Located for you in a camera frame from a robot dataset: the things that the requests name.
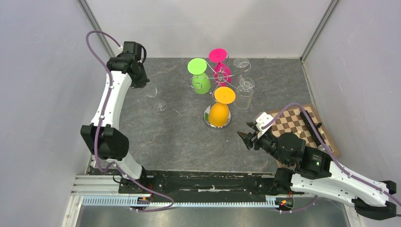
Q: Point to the orange wine glass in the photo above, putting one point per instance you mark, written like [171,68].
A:
[219,112]

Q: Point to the white slotted cable duct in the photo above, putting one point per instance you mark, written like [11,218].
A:
[132,201]

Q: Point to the wooden chessboard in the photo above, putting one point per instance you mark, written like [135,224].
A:
[291,121]

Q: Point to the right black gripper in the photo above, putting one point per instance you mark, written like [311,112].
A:
[248,139]

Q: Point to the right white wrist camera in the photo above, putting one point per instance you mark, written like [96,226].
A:
[261,122]

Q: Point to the green wine glass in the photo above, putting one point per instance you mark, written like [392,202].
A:
[200,81]

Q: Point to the clear wine glass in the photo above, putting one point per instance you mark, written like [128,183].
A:
[151,91]

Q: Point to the clear glass near front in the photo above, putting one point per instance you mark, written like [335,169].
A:
[244,93]

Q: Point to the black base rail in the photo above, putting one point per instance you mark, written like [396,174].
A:
[211,187]

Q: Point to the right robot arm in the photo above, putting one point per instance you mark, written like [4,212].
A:
[310,170]

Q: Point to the chrome wine glass rack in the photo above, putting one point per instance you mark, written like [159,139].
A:
[214,86]

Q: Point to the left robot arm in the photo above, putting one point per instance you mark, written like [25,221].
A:
[102,135]

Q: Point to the pink wine glass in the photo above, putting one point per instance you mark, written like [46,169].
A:
[221,70]

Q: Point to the clear glass at back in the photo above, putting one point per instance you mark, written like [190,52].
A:
[242,63]

